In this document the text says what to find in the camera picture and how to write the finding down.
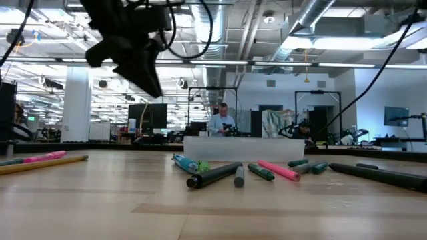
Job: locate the yellow pencil with green ferrule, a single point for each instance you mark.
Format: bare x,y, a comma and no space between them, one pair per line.
43,164

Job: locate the translucent plastic supply box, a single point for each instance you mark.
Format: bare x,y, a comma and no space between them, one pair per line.
243,150

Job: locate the light green pen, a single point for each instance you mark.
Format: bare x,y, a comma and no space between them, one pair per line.
203,166

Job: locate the pink colored pencil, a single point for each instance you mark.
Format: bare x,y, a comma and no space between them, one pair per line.
278,170

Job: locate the white cabinet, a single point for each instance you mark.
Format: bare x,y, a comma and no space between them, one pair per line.
99,131

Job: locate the blue pen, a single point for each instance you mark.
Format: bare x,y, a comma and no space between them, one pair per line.
185,163

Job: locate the black rectangular panel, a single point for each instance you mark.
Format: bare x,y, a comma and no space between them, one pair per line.
7,110

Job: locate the white column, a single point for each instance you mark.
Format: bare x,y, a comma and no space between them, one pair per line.
76,106

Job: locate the black background robot arm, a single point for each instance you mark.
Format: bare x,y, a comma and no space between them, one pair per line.
424,125
230,129

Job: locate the black monitor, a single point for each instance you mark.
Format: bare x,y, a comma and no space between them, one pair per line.
148,116

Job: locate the grey crayon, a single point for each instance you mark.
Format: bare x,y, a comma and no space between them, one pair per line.
239,176

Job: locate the thick black marker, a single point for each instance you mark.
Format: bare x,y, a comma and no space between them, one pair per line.
213,175

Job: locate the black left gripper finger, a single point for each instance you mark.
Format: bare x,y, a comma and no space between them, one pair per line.
101,53
140,70

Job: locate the black aluminium table frame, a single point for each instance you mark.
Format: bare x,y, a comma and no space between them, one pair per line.
100,147

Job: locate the dark green crayon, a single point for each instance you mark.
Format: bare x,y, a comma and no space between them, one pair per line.
261,172

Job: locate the white canister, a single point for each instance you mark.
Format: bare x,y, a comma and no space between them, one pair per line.
132,125

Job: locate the pink highlighter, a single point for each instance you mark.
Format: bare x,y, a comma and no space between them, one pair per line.
46,156

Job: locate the patterned cloth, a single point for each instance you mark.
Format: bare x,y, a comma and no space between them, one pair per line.
277,123

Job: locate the grey pencil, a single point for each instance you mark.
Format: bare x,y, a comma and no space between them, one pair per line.
303,167

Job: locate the wall mounted monitor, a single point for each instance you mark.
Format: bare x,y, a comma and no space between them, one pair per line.
396,116

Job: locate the teal green crayon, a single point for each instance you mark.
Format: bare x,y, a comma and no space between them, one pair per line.
319,168

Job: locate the black pen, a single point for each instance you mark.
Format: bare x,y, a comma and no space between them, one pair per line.
377,176
367,165

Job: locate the person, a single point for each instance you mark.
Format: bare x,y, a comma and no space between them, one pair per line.
220,121
19,114
303,130

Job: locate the black rig frame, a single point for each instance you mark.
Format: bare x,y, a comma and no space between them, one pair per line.
213,88
317,92

